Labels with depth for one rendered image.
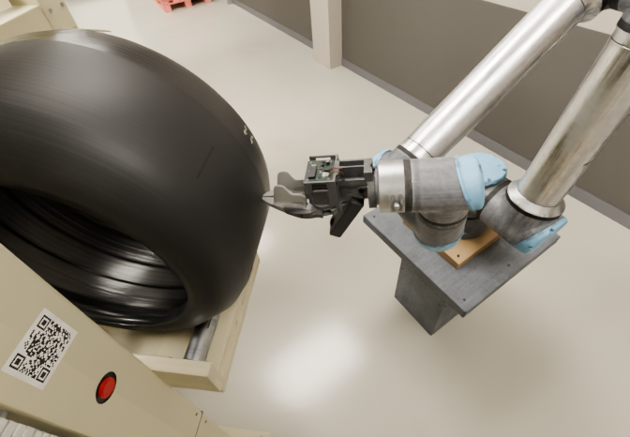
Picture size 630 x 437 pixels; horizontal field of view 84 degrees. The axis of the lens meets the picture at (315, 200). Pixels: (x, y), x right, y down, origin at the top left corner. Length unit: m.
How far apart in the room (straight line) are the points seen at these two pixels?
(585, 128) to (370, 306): 1.24
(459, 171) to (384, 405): 1.28
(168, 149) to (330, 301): 1.47
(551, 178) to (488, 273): 0.42
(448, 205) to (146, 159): 0.44
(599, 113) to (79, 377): 1.05
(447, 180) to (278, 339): 1.38
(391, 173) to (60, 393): 0.56
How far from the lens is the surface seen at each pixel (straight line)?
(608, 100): 0.94
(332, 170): 0.58
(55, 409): 0.64
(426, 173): 0.57
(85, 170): 0.49
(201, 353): 0.83
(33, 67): 0.59
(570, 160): 1.01
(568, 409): 1.91
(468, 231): 1.31
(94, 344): 0.66
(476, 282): 1.29
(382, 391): 1.71
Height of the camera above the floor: 1.64
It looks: 46 degrees down
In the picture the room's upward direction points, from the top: 5 degrees counter-clockwise
